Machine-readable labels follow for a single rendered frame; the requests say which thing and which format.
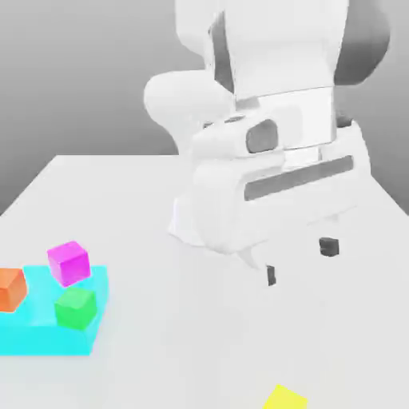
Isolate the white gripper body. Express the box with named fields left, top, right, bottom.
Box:
left=192, top=120, right=372, bottom=256

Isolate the small yellow cube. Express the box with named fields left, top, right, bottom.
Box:
left=262, top=383, right=309, bottom=409

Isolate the small magenta cube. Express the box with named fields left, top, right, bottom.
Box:
left=46, top=240, right=92, bottom=288

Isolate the small green cube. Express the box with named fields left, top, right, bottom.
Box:
left=54, top=286, right=97, bottom=332

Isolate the small orange cube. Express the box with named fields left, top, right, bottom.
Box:
left=0, top=267, right=29, bottom=313

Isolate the large cyan box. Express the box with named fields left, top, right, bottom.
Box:
left=0, top=264, right=110, bottom=357

